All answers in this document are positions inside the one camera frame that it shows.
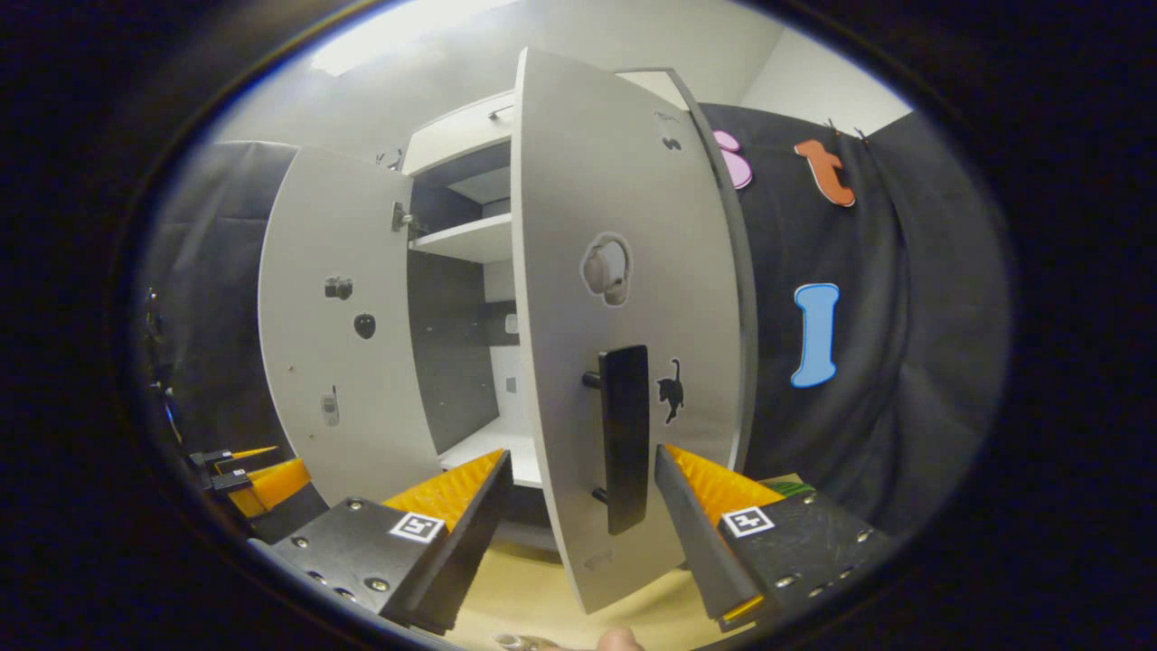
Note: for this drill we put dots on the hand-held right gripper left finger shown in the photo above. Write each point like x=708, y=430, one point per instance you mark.
x=470, y=542

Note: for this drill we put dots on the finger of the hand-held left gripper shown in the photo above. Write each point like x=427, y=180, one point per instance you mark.
x=271, y=484
x=210, y=457

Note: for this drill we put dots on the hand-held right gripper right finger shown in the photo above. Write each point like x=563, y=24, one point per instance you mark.
x=696, y=542

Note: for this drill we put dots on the white door with phone sticker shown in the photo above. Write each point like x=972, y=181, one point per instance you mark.
x=298, y=362

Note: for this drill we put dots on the white door with cat sticker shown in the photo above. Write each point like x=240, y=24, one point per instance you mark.
x=560, y=407

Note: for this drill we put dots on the white and grey cabinet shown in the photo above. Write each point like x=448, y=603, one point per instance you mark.
x=470, y=240

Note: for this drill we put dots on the metal door hinge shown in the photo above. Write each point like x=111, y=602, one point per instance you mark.
x=399, y=217

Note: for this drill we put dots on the white cabinet drawer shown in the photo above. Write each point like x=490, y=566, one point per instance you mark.
x=452, y=136

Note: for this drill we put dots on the black equipment stand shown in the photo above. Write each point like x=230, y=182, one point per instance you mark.
x=163, y=380

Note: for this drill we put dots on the black backdrop cloth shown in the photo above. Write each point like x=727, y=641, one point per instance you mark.
x=904, y=316
x=217, y=271

